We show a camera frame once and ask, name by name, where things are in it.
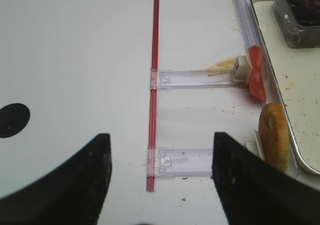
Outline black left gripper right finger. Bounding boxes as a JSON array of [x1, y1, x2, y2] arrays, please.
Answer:
[[212, 132, 320, 225]]

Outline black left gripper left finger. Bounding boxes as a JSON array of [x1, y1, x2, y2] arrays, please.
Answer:
[[0, 133, 112, 225]]

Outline left tomato slices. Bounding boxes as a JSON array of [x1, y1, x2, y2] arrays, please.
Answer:
[[247, 45, 266, 102]]

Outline left bun half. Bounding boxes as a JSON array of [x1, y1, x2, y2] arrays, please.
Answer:
[[258, 102, 290, 172]]

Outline clear lower left crossbar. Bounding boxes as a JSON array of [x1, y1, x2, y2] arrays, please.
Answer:
[[146, 147, 213, 178]]

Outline clear crossbar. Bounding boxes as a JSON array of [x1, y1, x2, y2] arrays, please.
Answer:
[[150, 69, 247, 90], [146, 147, 213, 178]]

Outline white plastic holder block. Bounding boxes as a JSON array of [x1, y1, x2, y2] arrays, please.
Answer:
[[231, 55, 253, 83]]

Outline metal serving tray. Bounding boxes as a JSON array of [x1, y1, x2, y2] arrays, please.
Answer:
[[250, 0, 320, 174]]

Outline clear upper left crossbar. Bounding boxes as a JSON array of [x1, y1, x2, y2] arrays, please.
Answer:
[[150, 69, 247, 90]]

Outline clear plastic salad container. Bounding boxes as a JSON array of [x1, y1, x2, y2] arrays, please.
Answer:
[[272, 0, 320, 49]]

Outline shredded purple cabbage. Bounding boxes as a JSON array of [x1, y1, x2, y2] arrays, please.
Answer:
[[287, 0, 320, 27]]

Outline red left guide rail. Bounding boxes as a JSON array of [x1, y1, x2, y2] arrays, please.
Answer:
[[146, 0, 160, 192]]

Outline clear left long rail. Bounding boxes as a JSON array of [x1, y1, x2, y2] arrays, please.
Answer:
[[232, 0, 300, 179]]

